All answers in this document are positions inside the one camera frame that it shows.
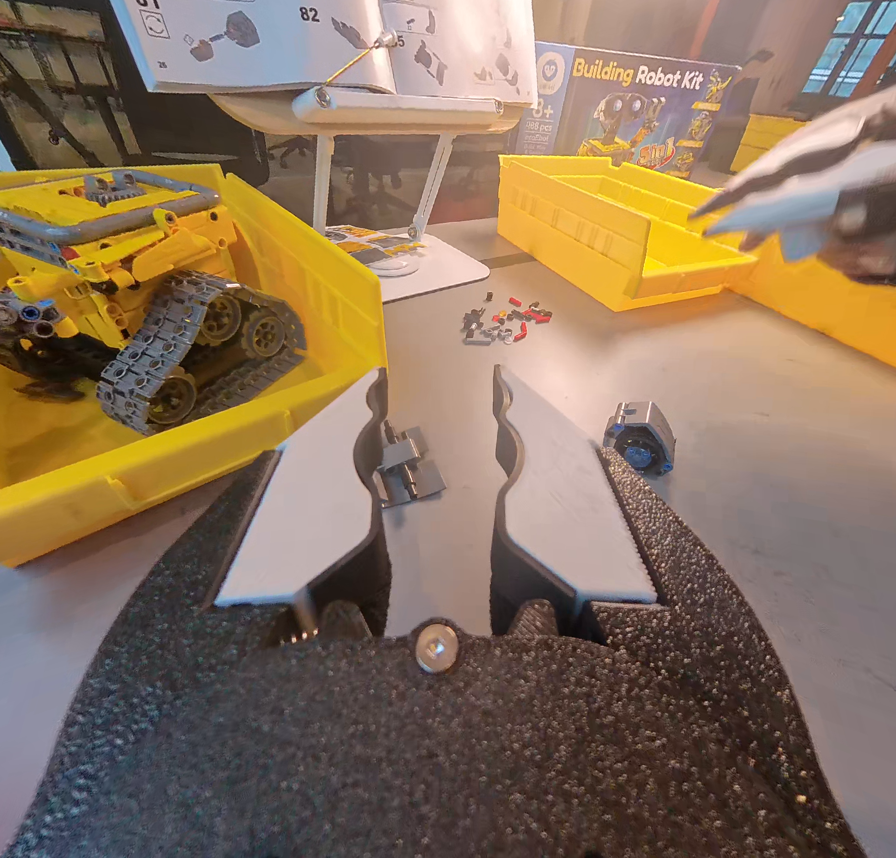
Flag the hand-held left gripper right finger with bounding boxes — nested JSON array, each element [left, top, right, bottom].
[[492, 364, 660, 605]]

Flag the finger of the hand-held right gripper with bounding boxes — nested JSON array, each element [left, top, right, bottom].
[[688, 90, 891, 218], [702, 184, 853, 261]]

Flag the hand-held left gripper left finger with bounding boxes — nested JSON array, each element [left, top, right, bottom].
[[213, 366, 390, 607]]

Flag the grey toy eye module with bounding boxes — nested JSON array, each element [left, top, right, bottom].
[[603, 401, 679, 477]]

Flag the pile of small toy pieces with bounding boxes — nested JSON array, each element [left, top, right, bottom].
[[461, 289, 554, 348]]

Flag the yellow plastic bin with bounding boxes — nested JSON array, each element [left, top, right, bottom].
[[728, 228, 896, 369], [0, 165, 387, 568], [497, 154, 760, 313], [730, 112, 813, 173]]

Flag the grey desk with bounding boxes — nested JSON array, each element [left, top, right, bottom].
[[0, 214, 896, 858]]

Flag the grey toy plate assembly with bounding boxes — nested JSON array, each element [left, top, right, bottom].
[[376, 420, 448, 509]]

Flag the blue robot kit box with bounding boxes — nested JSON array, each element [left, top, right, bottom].
[[518, 41, 742, 180]]

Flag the yellow sticker sheet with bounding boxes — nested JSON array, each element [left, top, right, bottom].
[[325, 224, 424, 267]]

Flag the yellow toy robot vehicle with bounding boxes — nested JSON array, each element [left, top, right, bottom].
[[0, 170, 309, 435]]

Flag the white wooden book stand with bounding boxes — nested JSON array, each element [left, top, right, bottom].
[[210, 28, 527, 286]]

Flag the white instruction booklet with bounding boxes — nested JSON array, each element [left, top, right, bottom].
[[94, 0, 540, 106]]

